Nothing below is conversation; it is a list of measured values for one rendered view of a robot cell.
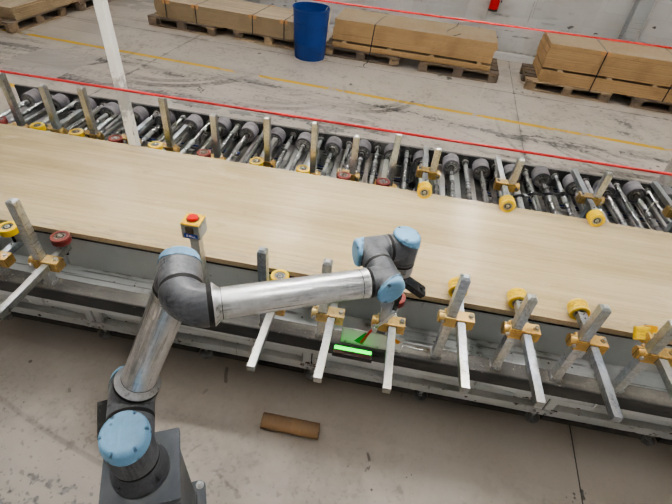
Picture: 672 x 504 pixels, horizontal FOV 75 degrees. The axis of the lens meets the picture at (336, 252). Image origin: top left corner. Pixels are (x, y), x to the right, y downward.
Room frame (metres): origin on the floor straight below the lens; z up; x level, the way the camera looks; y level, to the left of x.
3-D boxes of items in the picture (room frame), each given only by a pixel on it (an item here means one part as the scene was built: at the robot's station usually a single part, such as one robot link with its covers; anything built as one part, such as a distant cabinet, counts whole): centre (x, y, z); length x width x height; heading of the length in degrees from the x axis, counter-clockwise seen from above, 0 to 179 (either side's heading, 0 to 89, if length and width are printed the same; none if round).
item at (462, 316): (1.15, -0.49, 0.95); 0.13 x 0.06 x 0.05; 85
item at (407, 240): (1.09, -0.22, 1.32); 0.10 x 0.09 x 0.12; 111
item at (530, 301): (1.12, -0.72, 0.90); 0.03 x 0.03 x 0.48; 85
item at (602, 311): (1.10, -0.97, 0.91); 0.03 x 0.03 x 0.48; 85
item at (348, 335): (1.15, -0.19, 0.75); 0.26 x 0.01 x 0.10; 85
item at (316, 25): (7.01, 0.73, 0.36); 0.59 x 0.57 x 0.73; 170
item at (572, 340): (1.10, -0.99, 0.95); 0.13 x 0.06 x 0.05; 85
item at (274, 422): (1.09, 0.13, 0.04); 0.30 x 0.08 x 0.08; 85
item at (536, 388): (1.06, -0.75, 0.95); 0.50 x 0.04 x 0.04; 175
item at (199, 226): (1.24, 0.53, 1.18); 0.07 x 0.07 x 0.08; 85
